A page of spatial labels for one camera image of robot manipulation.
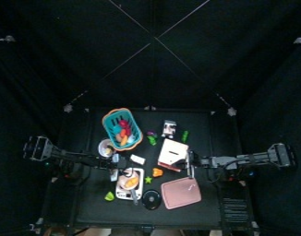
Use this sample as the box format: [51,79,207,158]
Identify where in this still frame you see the orange toy pepper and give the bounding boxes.
[152,167,165,178]

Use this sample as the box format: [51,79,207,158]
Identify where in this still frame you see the pink cutting board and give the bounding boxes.
[160,176,204,210]

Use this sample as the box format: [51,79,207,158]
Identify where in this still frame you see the black and white small toy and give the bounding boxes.
[161,119,178,139]

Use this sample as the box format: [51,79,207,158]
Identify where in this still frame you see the small white bowl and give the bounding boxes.
[98,137,118,159]

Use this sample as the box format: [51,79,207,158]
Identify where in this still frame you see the teal basket with orange rim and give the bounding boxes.
[102,107,145,152]

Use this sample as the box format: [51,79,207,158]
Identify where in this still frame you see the white toy stove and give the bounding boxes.
[116,167,146,201]

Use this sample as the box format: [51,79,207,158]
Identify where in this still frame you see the green lime wedge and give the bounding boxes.
[104,191,117,202]

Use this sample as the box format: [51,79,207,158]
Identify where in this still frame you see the black round lid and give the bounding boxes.
[141,189,164,211]

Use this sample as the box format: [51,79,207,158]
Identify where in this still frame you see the small white block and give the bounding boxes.
[129,154,148,166]

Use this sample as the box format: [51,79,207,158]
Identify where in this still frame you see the toy pan with grey handle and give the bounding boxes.
[118,169,141,206]

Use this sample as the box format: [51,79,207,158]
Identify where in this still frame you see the white and pink toy toaster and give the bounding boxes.
[157,138,190,173]

